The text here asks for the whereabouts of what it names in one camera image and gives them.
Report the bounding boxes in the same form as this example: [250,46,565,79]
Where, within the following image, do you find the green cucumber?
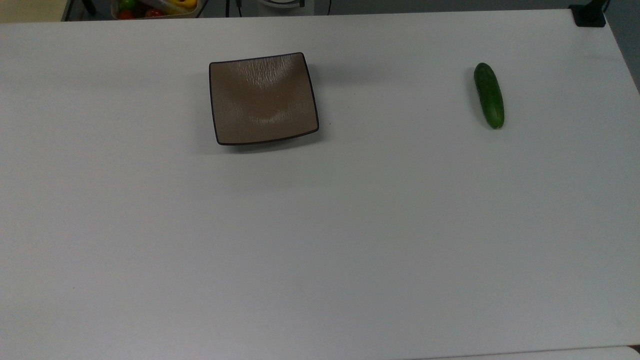
[473,62,505,130]

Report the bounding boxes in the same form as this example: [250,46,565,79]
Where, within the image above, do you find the square brown ceramic plate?
[208,52,320,147]

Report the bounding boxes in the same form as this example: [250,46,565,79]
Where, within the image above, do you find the beige bin of toy produce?
[110,0,208,20]

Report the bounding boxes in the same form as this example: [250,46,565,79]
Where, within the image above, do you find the black table clamp mount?
[569,0,610,28]

